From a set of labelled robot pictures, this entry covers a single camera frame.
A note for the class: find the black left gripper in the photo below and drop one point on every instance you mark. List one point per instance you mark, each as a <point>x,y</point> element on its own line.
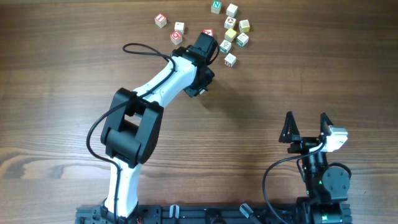
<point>195,90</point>

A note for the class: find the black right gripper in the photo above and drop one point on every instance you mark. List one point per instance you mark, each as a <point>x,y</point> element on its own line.
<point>304,142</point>

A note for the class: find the wooden block green picture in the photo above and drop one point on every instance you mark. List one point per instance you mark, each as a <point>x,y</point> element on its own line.
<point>225,46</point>

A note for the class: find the wooden block red U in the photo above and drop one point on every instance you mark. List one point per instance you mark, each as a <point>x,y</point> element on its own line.
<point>230,60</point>

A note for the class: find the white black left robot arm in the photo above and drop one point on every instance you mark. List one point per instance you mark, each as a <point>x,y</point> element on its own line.
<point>133,122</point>

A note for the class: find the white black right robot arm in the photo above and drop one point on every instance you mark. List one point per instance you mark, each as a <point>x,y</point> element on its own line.
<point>327,184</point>

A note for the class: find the wooden block red A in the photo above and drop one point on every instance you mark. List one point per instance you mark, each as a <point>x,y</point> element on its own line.
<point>208,32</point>

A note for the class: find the wooden block red Q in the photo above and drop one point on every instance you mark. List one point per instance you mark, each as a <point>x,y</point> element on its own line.
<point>176,37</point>

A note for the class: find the wooden block small picture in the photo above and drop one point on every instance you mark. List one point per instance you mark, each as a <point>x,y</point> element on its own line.
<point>179,27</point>

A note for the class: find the yellow top wooden block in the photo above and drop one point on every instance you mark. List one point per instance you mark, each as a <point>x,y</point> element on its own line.
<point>230,35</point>

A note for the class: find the wooden block brown face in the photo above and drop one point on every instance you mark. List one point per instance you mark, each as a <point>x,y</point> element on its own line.
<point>229,23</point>

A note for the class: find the wooden block green side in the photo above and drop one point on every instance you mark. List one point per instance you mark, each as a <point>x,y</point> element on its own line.
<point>242,39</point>

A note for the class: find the wooden block green N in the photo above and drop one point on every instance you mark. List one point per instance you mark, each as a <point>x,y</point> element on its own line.
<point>216,6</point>

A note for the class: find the wooden block yellow edge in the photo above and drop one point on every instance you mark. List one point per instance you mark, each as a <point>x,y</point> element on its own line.
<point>244,26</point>

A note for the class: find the wooden block red I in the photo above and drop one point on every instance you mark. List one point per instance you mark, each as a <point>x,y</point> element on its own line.
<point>160,20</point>

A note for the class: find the wooden block green edge top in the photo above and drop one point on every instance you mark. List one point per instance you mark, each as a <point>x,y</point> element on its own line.
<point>232,10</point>

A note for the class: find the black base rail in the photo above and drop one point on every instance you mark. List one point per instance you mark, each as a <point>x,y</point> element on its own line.
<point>290,213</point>

